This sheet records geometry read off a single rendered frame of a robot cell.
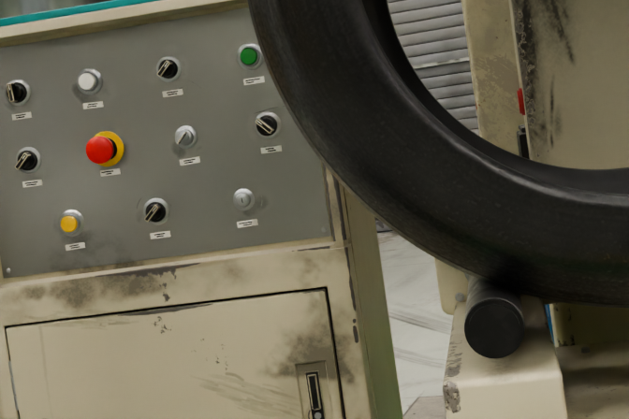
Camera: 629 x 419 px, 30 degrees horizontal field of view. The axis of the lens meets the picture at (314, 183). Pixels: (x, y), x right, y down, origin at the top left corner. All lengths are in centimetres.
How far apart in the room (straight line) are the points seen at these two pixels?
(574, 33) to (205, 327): 71
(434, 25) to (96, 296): 875
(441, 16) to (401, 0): 40
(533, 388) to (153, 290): 88
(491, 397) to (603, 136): 43
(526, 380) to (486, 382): 3
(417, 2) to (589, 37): 914
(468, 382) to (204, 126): 88
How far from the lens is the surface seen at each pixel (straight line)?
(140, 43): 171
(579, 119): 124
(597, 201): 86
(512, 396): 89
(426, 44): 1034
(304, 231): 167
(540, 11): 124
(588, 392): 106
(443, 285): 123
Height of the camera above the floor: 107
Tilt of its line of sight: 3 degrees down
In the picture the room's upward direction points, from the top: 8 degrees counter-clockwise
